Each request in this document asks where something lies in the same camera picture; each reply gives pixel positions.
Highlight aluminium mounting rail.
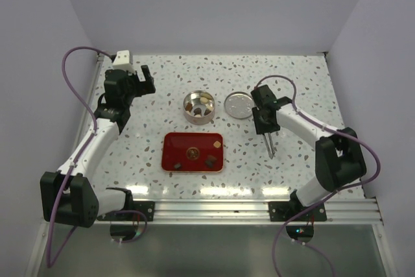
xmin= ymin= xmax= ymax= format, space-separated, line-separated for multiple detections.
xmin=135 ymin=199 xmax=383 ymax=225

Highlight round metal tin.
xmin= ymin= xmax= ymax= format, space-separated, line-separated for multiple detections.
xmin=183 ymin=90 xmax=216 ymax=125

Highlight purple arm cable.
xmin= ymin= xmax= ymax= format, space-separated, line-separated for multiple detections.
xmin=47 ymin=45 xmax=149 ymax=269
xmin=254 ymin=75 xmax=382 ymax=277

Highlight tan square Sweet chocolate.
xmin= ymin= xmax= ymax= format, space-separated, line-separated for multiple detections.
xmin=201 ymin=93 xmax=212 ymax=99

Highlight black base bracket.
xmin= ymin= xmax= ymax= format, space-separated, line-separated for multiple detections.
xmin=102 ymin=187 xmax=155 ymax=223
xmin=268 ymin=189 xmax=327 ymax=222

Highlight brown rectangular chocolate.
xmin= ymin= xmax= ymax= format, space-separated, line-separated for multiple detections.
xmin=185 ymin=102 xmax=193 ymax=112

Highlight black left base bracket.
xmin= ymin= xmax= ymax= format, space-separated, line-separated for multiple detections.
xmin=102 ymin=187 xmax=155 ymax=223

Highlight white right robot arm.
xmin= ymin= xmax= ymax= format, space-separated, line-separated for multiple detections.
xmin=251 ymin=85 xmax=366 ymax=221

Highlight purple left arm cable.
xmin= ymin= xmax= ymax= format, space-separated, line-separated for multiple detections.
xmin=47 ymin=45 xmax=149 ymax=269

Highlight dark ridged chocolate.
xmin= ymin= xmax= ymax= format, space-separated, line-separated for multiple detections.
xmin=205 ymin=160 xmax=215 ymax=167

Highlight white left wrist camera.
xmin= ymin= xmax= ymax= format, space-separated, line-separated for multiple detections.
xmin=112 ymin=50 xmax=134 ymax=72

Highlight black right base bracket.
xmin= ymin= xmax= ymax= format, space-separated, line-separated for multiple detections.
xmin=268 ymin=189 xmax=327 ymax=222

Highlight round metal tin lid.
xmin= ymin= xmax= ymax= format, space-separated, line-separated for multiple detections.
xmin=224 ymin=91 xmax=254 ymax=119

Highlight metal tweezers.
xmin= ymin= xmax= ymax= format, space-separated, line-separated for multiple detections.
xmin=263 ymin=132 xmax=276 ymax=159

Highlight red rectangular tray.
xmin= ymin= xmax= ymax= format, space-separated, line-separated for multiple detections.
xmin=161 ymin=132 xmax=224 ymax=173

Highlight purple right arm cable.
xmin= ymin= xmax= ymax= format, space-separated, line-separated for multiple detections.
xmin=254 ymin=75 xmax=382 ymax=277

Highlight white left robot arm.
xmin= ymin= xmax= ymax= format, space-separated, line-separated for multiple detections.
xmin=40 ymin=65 xmax=156 ymax=228

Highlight dark square chocolate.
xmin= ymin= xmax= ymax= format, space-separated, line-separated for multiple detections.
xmin=174 ymin=163 xmax=182 ymax=171

